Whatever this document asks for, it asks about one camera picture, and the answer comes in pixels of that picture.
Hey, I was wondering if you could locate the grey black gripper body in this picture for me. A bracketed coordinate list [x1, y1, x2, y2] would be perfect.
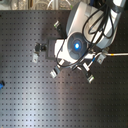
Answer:
[45, 38, 65, 60]

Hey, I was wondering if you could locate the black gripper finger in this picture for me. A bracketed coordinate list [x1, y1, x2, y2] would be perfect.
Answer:
[35, 43, 47, 52]
[39, 48, 48, 54]

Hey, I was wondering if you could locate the white routed cable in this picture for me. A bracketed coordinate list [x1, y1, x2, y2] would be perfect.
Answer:
[105, 51, 128, 57]

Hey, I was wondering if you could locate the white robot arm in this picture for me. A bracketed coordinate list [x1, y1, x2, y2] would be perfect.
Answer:
[54, 0, 126, 66]

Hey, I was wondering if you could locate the silver clip far left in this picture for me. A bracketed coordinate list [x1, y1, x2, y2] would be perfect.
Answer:
[32, 54, 37, 62]

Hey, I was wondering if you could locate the silver cable clip top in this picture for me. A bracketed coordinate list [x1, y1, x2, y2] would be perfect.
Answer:
[54, 21, 61, 32]

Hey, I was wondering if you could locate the silver cable clip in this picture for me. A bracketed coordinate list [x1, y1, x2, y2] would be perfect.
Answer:
[50, 66, 62, 78]
[97, 48, 109, 64]
[54, 21, 61, 32]
[78, 64, 95, 83]

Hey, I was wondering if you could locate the silver cable clip lower left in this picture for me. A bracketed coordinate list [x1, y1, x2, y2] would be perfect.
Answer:
[50, 66, 62, 78]

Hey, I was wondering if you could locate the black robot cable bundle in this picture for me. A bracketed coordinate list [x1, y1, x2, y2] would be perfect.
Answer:
[54, 0, 119, 70]

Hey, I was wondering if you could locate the silver cable clip lower right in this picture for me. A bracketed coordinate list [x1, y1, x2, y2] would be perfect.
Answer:
[78, 64, 95, 83]

